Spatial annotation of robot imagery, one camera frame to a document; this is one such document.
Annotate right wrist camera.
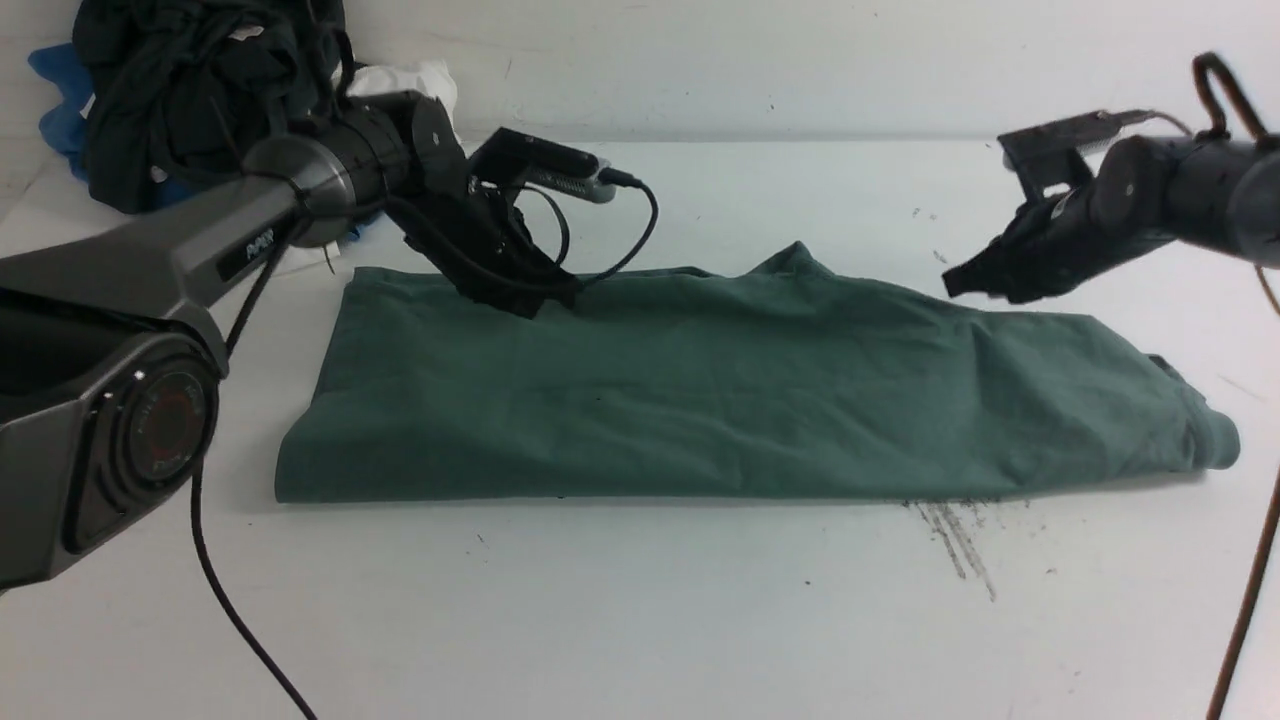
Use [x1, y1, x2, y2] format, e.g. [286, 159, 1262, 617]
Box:
[996, 109, 1156, 202]

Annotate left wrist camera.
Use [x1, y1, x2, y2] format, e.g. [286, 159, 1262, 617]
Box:
[468, 127, 616, 204]

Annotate blue crumpled garment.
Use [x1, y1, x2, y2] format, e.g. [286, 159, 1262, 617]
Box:
[27, 42, 96, 184]

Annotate green long-sleeve top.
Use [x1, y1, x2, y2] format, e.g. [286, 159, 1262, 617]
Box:
[274, 243, 1242, 503]

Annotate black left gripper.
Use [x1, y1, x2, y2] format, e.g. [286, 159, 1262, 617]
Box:
[385, 170, 582, 319]

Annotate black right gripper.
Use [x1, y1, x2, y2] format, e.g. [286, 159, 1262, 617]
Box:
[942, 190, 1132, 304]

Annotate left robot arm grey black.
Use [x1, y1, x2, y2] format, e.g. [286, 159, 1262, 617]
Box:
[1, 92, 602, 591]

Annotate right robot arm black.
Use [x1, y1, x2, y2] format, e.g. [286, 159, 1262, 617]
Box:
[943, 136, 1279, 305]

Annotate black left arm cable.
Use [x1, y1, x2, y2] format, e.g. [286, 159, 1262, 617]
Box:
[188, 168, 660, 720]

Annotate black right camera cable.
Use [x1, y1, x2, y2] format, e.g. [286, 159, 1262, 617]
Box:
[1100, 53, 1280, 720]

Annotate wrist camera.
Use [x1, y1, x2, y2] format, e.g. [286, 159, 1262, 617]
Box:
[996, 109, 1156, 202]
[468, 127, 616, 204]

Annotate dark green crumpled garment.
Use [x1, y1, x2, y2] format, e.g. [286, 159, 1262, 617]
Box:
[72, 1, 346, 215]

